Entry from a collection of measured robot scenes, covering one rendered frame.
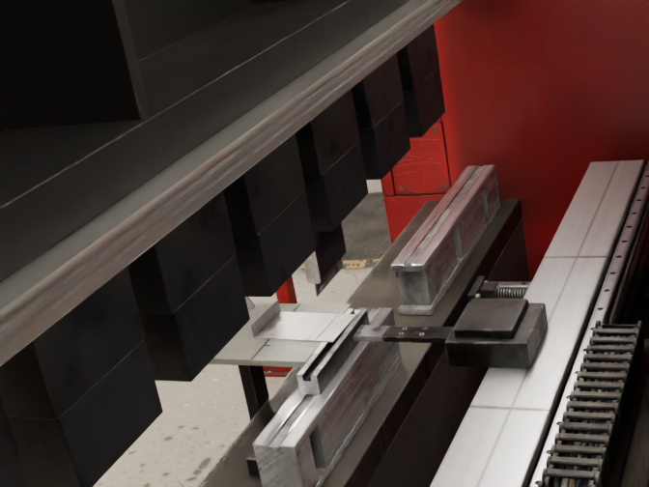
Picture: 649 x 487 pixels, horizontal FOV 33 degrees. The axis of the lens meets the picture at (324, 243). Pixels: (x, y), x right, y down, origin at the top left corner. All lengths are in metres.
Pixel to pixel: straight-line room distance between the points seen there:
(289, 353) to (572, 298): 0.42
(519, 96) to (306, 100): 1.39
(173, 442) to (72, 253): 2.84
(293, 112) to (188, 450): 2.56
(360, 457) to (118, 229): 0.90
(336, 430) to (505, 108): 0.99
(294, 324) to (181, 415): 1.99
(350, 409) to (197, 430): 1.96
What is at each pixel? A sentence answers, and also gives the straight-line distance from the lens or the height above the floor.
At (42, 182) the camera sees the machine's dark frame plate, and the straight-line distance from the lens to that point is 0.65.
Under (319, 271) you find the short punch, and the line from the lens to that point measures 1.49.
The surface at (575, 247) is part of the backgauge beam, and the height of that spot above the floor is 0.98.
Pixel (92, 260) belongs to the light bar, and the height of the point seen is 1.47.
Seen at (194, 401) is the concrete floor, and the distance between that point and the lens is 3.66.
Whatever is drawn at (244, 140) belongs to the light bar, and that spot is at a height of 1.48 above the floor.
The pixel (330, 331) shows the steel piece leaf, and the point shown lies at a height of 1.00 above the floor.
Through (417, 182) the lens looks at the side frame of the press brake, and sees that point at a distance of 2.40.
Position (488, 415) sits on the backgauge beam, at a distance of 1.36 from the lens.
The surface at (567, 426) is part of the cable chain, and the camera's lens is 1.22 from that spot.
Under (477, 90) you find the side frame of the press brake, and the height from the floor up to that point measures 1.11.
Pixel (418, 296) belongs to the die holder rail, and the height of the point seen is 0.90.
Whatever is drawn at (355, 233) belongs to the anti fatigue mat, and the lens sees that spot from 4.73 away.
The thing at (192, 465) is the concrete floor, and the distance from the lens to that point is 3.32.
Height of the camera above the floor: 1.68
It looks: 21 degrees down
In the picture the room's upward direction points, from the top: 11 degrees counter-clockwise
